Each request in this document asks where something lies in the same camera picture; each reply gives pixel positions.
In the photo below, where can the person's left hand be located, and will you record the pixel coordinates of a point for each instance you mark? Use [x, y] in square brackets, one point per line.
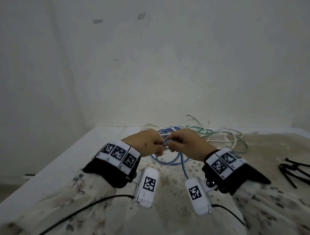
[145, 142]

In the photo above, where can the person's right forearm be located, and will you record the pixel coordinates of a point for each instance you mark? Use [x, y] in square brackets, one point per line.
[271, 210]

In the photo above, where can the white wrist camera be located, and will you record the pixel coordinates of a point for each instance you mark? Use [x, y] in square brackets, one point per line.
[145, 198]
[201, 205]

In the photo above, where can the black wristband with markers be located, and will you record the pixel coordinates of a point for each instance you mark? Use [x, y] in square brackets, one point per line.
[219, 167]
[118, 152]

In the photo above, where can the black left wristband with markers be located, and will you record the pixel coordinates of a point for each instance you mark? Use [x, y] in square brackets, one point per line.
[118, 152]

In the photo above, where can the black right wristband with markers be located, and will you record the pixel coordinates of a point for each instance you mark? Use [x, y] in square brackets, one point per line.
[219, 167]

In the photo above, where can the person's left forearm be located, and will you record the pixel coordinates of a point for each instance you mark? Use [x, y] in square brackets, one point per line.
[72, 205]

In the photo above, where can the black right camera lead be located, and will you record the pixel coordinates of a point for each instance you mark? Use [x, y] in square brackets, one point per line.
[227, 210]

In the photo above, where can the black left camera lead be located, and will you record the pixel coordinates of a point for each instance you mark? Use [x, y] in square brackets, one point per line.
[121, 195]

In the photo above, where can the person's right hand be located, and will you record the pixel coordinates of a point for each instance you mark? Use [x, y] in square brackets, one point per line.
[191, 145]

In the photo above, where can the black camera lead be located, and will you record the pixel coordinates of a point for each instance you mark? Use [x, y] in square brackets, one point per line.
[227, 210]
[121, 195]

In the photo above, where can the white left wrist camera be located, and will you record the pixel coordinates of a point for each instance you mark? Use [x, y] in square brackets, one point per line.
[145, 198]

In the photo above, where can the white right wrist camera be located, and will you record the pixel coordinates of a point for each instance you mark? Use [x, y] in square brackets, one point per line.
[201, 205]

